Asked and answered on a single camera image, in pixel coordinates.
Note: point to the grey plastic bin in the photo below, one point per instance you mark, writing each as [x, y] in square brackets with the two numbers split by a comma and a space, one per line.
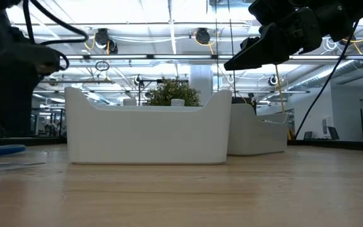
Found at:
[254, 135]

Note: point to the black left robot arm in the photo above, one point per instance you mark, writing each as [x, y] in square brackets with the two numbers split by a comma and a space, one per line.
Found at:
[5, 94]

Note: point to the artificial green potted plant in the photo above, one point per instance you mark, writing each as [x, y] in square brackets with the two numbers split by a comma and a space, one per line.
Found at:
[172, 91]

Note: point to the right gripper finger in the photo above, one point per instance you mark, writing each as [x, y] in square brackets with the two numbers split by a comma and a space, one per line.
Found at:
[249, 42]
[263, 50]

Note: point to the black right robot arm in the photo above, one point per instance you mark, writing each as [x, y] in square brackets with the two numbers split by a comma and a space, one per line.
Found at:
[358, 12]

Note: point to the white plastic bin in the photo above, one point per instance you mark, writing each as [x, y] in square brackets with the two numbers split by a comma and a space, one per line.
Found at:
[147, 135]

